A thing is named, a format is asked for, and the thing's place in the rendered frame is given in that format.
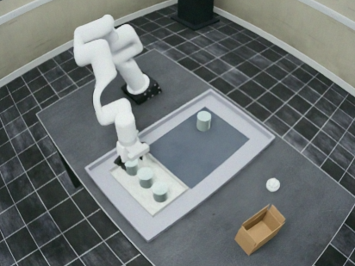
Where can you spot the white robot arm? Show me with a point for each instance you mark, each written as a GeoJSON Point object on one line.
{"type": "Point", "coordinates": [98, 53]}

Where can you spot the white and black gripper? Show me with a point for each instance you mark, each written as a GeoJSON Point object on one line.
{"type": "Point", "coordinates": [122, 152]}

